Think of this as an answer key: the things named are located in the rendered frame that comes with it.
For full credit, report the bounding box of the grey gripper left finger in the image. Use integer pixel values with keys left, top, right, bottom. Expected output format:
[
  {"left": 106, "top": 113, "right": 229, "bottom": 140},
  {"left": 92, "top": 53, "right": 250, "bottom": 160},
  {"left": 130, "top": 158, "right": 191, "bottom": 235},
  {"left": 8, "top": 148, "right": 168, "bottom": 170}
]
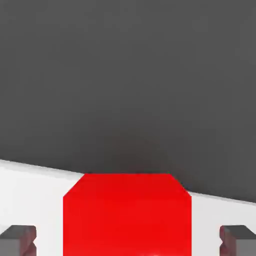
[{"left": 0, "top": 224, "right": 38, "bottom": 256}]

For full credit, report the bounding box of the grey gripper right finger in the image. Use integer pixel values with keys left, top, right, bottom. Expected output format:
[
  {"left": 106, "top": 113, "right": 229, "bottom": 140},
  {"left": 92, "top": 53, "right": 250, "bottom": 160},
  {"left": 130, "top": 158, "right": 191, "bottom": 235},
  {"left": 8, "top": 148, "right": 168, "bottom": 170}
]
[{"left": 219, "top": 224, "right": 256, "bottom": 256}]

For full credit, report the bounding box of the small red cube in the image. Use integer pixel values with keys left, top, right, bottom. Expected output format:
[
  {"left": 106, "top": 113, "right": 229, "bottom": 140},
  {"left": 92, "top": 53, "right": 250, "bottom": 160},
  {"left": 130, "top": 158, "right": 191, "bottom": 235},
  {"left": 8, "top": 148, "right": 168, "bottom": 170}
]
[{"left": 62, "top": 173, "right": 193, "bottom": 256}]

